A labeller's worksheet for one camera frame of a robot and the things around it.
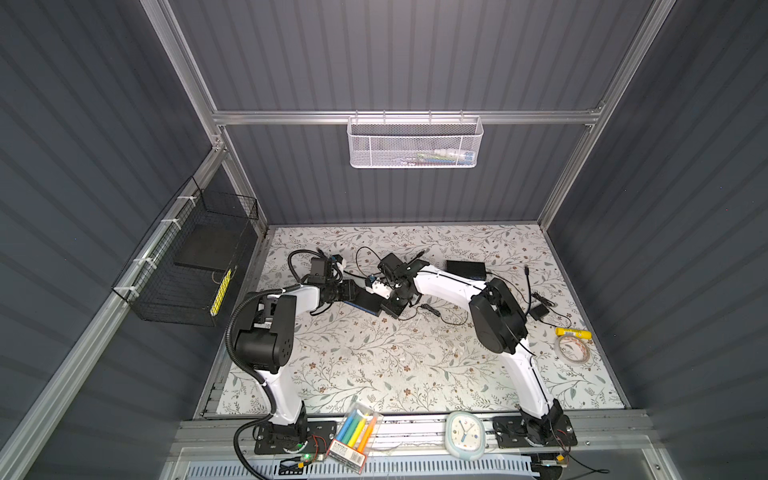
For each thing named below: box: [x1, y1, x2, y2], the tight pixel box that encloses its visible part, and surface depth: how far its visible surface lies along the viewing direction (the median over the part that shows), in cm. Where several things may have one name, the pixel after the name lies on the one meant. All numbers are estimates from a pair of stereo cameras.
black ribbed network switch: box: [446, 260, 486, 280], surface depth 108 cm
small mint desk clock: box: [444, 411, 486, 461], surface depth 73 cm
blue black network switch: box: [344, 287, 384, 316], surface depth 96 cm
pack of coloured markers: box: [326, 403, 383, 475], surface depth 75 cm
